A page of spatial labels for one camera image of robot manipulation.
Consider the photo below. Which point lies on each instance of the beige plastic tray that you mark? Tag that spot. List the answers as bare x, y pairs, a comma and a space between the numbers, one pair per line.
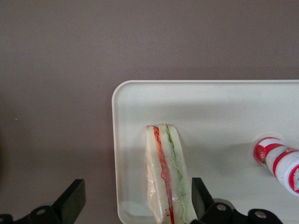
210, 112

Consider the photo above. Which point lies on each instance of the brown table cover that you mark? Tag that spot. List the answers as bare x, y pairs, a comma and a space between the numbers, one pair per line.
70, 70

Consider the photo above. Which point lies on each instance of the triangle sandwich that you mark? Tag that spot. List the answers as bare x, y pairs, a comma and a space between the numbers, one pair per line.
158, 175

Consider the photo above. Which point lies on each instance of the red white yogurt cup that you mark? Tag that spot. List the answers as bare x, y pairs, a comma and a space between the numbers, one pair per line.
280, 163

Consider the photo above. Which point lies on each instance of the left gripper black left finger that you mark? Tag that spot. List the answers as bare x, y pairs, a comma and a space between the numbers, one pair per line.
67, 205

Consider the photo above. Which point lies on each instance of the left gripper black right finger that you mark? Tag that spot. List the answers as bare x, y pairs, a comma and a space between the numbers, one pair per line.
205, 207

